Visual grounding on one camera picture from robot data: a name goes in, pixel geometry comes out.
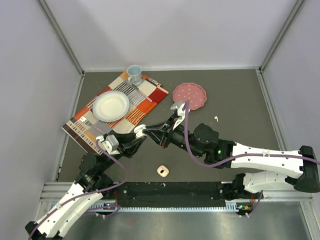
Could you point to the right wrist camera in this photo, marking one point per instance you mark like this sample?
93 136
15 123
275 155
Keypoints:
178 108

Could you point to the knife with pink handle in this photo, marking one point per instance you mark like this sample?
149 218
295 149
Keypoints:
139 91

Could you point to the light blue cup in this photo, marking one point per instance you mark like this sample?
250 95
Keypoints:
134 75

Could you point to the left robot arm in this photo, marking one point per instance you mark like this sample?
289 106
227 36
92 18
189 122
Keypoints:
91 185

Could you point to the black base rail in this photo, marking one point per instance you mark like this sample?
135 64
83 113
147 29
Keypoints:
173 195

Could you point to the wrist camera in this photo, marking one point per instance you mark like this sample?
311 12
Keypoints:
178 108
108 143

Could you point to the white earbuds charging case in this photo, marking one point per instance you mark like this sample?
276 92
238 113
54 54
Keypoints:
139 130

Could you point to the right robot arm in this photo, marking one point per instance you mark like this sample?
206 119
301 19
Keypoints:
296 169

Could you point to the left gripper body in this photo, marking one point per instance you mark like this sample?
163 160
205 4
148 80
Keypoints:
123 151

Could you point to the patchwork placemat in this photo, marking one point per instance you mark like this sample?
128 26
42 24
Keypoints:
85 135

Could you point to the white bowl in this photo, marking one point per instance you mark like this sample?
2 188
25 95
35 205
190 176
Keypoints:
111 106

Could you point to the pink dotted plate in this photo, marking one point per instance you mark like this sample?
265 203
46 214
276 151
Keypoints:
192 92

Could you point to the fork with pink handle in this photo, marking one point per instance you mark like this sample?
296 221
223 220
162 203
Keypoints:
88 123

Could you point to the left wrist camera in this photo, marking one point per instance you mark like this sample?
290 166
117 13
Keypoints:
108 143

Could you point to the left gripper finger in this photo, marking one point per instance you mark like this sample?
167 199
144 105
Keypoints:
126 140
135 145

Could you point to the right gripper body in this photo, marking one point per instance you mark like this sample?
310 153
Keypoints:
177 136

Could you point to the beige earbuds charging case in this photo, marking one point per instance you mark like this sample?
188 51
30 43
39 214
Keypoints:
163 171

